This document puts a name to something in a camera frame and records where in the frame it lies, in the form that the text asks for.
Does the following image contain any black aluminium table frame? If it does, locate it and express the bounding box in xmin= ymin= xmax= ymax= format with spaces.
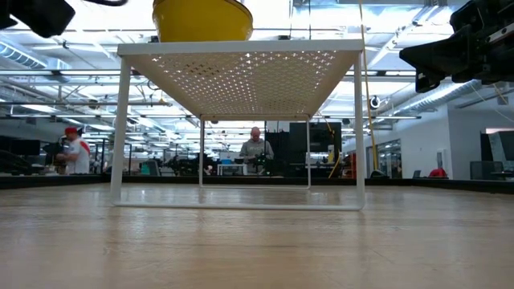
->
xmin=0 ymin=174 xmax=514 ymax=193

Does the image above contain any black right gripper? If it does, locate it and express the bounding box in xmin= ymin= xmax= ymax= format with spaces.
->
xmin=400 ymin=0 xmax=514 ymax=92

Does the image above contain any grey cabinet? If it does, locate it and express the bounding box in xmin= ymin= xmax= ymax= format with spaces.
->
xmin=469 ymin=160 xmax=506 ymax=181

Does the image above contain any black cabinet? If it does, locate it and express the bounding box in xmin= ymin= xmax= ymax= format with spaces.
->
xmin=263 ymin=121 xmax=343 ymax=178

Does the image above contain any yellow patterned mini bowl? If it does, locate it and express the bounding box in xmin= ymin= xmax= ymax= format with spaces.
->
xmin=151 ymin=0 xmax=255 ymax=43

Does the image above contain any white perforated metal shelf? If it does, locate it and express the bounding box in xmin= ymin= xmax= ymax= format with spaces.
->
xmin=109 ymin=39 xmax=367 ymax=212

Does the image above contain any person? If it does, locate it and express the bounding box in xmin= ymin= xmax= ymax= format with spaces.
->
xmin=239 ymin=126 xmax=275 ymax=176
xmin=55 ymin=126 xmax=92 ymax=176

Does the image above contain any yellow hanging cable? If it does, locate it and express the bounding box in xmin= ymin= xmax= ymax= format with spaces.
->
xmin=358 ymin=0 xmax=381 ymax=173

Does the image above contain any red storage rack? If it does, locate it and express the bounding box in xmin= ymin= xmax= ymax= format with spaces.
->
xmin=343 ymin=151 xmax=358 ymax=179

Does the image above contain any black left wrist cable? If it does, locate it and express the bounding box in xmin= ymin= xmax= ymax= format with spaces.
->
xmin=82 ymin=0 xmax=129 ymax=7

